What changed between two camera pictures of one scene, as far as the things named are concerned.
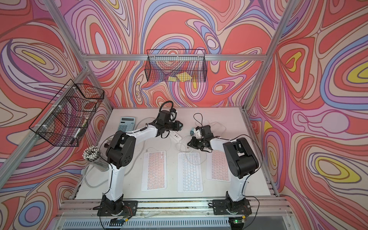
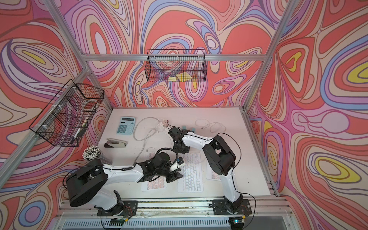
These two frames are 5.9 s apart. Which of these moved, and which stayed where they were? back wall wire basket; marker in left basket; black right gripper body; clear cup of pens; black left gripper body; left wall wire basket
Moved: black left gripper body; black right gripper body
Stayed: left wall wire basket; back wall wire basket; clear cup of pens; marker in left basket
